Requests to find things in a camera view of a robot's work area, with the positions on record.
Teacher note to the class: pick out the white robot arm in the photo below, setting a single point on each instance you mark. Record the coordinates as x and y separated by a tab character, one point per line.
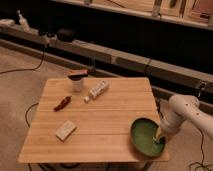
184	107

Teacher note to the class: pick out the white tube bottle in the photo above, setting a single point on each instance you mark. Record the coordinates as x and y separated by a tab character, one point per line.
97	90

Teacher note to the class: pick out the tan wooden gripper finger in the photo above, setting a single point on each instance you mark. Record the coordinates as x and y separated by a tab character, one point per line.
159	134

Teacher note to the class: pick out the orange black brush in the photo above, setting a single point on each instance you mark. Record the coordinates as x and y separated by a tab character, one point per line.
78	73

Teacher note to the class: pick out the black box on ledge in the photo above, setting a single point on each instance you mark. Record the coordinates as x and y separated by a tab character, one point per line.
65	35

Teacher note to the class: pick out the wooden slat table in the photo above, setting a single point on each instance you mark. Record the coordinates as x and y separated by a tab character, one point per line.
103	125

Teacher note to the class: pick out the white spray bottle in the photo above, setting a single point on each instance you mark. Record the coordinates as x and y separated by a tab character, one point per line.
23	22

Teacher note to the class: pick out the green ceramic bowl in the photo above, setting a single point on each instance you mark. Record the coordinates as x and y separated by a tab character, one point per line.
142	133

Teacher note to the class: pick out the beige sponge block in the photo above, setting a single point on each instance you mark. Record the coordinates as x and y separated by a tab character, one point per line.
65	130

